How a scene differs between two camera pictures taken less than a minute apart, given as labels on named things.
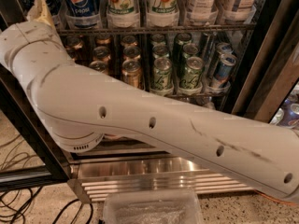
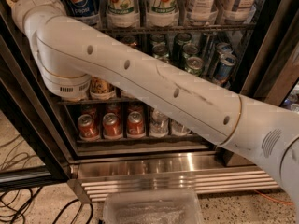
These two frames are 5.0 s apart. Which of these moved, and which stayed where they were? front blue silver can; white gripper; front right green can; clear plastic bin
Moved: white gripper
Stayed: front blue silver can; clear plastic bin; front right green can
